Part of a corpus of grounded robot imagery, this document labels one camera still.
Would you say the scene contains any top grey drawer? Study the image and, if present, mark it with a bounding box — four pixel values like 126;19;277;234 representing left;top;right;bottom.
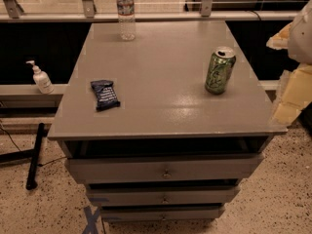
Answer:
65;153;263;184

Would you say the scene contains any clear plastic water bottle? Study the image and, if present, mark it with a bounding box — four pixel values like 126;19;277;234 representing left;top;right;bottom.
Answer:
116;0;136;41

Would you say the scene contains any white pump dispenser bottle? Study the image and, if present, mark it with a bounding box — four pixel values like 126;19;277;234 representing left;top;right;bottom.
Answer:
27;60;54;94

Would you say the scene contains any green soda can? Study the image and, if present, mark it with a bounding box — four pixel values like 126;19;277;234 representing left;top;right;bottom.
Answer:
205;46;236;95

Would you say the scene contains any blue tape cross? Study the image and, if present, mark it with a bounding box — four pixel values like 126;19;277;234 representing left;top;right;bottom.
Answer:
82;199;108;234

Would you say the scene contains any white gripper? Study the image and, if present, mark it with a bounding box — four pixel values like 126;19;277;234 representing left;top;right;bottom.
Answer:
266;0;312;125

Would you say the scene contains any metal window bracket middle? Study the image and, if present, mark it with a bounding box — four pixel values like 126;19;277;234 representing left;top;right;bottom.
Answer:
82;0;97;18

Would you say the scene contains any black cable on floor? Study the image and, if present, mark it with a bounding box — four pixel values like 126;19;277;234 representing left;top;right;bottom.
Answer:
0;119;67;168

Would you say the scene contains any grey drawer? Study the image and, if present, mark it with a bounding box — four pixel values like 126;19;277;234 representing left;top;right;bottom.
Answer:
100;205;224;222
86;186;240;207
65;153;263;184

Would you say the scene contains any bottom grey drawer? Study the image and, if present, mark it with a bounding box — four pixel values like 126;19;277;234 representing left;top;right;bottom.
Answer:
100;205;224;222

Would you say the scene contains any middle grey drawer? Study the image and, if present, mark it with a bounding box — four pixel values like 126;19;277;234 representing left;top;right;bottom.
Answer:
86;186;240;207

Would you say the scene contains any dark blue snack bar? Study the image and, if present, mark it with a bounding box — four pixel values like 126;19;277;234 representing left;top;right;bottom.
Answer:
91;80;120;111

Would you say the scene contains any grey drawer cabinet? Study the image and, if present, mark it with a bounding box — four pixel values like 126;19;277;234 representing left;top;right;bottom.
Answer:
47;19;289;223

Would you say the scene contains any metal window bracket left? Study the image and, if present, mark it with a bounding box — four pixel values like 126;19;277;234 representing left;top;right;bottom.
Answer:
3;0;23;19

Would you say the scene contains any black floor stand bar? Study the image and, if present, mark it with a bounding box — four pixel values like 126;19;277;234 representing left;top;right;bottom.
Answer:
0;123;45;190

